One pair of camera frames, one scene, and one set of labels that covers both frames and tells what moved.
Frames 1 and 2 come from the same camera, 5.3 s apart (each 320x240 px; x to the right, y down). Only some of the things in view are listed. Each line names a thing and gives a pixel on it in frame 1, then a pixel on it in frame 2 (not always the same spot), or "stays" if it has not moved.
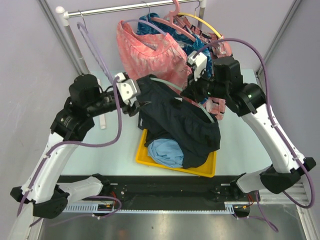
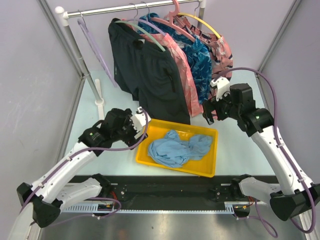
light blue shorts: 167,152 stays
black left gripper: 131,110 -> 131,141
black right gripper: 191,91 -> 209,105
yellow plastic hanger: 195,16 stays
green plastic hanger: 169,84 -> 134,24
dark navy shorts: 165,112 -> 147,73
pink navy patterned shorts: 220,48 stays
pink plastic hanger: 172,22 stays
